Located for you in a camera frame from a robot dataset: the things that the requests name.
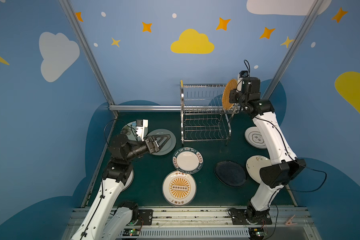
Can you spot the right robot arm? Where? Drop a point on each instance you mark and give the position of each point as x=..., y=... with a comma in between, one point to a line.
x=285, y=165

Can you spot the pink clothes peg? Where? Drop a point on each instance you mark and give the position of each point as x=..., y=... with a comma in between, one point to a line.
x=290, y=222

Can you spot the cream floral plate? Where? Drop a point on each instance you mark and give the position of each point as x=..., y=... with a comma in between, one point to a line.
x=254, y=164

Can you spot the white plate green lettered rim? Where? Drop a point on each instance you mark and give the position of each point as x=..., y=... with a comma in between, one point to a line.
x=188, y=160

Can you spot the dark blue round plate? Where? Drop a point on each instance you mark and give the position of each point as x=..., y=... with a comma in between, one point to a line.
x=230, y=173

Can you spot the green circuit board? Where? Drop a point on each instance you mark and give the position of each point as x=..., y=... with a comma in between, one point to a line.
x=256, y=234
x=131, y=232

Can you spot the left aluminium frame post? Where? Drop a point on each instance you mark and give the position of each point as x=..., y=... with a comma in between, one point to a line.
x=75, y=24

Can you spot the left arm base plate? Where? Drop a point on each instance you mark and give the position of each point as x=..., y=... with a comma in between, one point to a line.
x=144, y=218

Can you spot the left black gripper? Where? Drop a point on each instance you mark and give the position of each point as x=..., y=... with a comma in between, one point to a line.
x=151, y=144

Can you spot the aluminium frame back bar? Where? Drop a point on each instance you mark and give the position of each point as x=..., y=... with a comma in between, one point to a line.
x=168, y=108

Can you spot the left green circuit board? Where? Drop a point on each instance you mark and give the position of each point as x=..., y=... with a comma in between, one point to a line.
x=131, y=232

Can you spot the right green circuit board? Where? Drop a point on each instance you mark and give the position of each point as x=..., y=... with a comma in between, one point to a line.
x=256, y=234

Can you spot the white sunburst plate at left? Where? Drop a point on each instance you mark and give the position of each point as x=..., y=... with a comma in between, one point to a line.
x=129, y=181

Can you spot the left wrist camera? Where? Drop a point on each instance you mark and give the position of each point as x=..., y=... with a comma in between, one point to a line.
x=141, y=129

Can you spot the pale green flower plate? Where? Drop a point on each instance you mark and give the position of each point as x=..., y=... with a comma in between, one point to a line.
x=130, y=131

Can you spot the right aluminium frame post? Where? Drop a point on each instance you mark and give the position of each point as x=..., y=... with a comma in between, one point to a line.
x=305, y=27

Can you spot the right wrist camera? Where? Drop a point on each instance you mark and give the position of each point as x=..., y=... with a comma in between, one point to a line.
x=241, y=76

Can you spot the grey-green plain plate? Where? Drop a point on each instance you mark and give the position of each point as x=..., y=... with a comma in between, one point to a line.
x=170, y=144

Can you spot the orange woven round plate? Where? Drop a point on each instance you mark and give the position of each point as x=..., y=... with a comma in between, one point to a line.
x=227, y=103

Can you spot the chrome two-tier dish rack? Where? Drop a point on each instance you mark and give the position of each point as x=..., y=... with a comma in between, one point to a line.
x=203, y=118

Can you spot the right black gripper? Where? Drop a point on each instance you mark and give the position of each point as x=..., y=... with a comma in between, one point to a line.
x=234, y=96

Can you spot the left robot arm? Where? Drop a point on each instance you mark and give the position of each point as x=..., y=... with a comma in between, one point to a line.
x=114, y=179

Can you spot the white plate orange sunburst centre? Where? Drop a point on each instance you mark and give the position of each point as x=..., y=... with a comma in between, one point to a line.
x=179, y=189

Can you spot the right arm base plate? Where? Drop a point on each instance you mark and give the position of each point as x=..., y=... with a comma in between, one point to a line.
x=249, y=217

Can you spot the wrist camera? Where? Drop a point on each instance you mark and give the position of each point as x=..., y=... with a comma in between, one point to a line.
x=141, y=129
x=241, y=76

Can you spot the aluminium frame post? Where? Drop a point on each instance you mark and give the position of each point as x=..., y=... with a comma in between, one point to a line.
x=305, y=27
x=75, y=24

